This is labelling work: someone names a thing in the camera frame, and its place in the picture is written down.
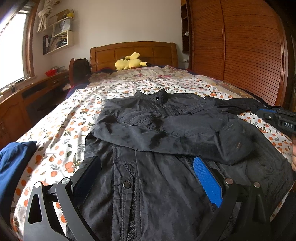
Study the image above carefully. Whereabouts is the yellow plush toy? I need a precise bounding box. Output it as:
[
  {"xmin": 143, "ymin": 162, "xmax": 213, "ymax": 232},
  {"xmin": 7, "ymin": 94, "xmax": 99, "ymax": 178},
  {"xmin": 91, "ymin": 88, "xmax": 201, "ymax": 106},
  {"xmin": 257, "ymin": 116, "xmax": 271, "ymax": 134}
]
[{"xmin": 115, "ymin": 52, "xmax": 149, "ymax": 71}]

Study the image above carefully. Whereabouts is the window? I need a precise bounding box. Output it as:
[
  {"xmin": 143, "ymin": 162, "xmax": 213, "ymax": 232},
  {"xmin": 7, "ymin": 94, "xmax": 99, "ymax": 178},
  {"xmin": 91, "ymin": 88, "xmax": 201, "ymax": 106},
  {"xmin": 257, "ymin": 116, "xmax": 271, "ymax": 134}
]
[{"xmin": 1, "ymin": 1, "xmax": 36, "ymax": 90}]

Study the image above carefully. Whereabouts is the orange-print white bedsheet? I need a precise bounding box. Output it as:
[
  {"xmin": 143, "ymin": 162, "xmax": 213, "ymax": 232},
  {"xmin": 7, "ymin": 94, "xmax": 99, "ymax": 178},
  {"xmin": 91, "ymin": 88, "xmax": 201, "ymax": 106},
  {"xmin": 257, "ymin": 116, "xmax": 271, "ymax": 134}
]
[{"xmin": 10, "ymin": 66, "xmax": 293, "ymax": 239}]

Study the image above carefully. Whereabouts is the red bowl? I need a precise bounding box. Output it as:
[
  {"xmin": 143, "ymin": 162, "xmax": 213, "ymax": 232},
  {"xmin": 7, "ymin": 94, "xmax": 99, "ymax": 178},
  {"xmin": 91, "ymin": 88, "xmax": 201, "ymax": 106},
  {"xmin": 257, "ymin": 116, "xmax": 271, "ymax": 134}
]
[{"xmin": 45, "ymin": 69, "xmax": 57, "ymax": 77}]

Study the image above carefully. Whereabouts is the wooden louvred wardrobe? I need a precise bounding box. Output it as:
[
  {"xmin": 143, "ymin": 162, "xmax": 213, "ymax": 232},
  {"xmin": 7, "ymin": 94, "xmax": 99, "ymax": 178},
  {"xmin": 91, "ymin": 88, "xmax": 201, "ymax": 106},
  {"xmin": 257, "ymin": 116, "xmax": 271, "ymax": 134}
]
[{"xmin": 186, "ymin": 1, "xmax": 295, "ymax": 108}]

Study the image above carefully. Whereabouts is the white wall shelf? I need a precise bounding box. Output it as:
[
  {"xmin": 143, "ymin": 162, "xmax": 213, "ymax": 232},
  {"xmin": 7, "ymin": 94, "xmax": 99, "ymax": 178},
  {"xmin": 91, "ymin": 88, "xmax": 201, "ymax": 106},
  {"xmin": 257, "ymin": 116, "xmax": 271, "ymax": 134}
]
[{"xmin": 37, "ymin": 9, "xmax": 74, "ymax": 55}]

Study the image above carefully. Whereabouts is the wooden desk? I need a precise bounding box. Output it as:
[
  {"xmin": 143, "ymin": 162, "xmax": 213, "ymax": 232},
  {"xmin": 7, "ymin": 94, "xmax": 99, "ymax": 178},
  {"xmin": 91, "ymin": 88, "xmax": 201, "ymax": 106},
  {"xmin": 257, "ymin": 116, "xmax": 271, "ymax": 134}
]
[{"xmin": 1, "ymin": 71, "xmax": 69, "ymax": 148}]

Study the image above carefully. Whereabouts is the wooden headboard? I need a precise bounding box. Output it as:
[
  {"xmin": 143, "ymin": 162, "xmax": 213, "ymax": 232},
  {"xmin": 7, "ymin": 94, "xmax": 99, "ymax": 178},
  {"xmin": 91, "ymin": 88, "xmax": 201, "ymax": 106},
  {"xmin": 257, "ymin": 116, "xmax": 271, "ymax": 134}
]
[{"xmin": 89, "ymin": 41, "xmax": 179, "ymax": 73}]

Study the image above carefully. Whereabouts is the dark chair with bag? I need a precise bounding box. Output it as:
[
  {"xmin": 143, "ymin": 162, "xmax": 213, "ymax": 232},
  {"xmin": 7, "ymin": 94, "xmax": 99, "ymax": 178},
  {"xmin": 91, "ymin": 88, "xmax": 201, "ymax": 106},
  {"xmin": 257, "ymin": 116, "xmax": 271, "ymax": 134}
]
[{"xmin": 69, "ymin": 58, "xmax": 91, "ymax": 87}]

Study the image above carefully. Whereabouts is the black jacket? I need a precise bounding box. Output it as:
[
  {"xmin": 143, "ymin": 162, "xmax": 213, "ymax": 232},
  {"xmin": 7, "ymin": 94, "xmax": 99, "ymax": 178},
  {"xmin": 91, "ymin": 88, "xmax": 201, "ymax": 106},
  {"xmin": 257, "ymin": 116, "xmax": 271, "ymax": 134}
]
[{"xmin": 79, "ymin": 90, "xmax": 295, "ymax": 240}]

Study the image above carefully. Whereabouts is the blue folded garment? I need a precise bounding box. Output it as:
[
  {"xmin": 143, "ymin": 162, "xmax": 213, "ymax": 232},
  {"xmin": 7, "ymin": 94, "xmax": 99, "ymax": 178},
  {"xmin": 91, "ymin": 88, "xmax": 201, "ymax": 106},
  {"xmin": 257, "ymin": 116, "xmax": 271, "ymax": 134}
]
[{"xmin": 0, "ymin": 141, "xmax": 37, "ymax": 223}]

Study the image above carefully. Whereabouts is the floral beige quilt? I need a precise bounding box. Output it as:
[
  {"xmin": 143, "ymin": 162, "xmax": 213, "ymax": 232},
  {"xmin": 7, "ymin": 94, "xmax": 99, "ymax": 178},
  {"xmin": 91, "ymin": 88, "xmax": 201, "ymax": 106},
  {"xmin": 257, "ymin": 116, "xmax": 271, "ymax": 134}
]
[{"xmin": 88, "ymin": 65, "xmax": 196, "ymax": 83}]

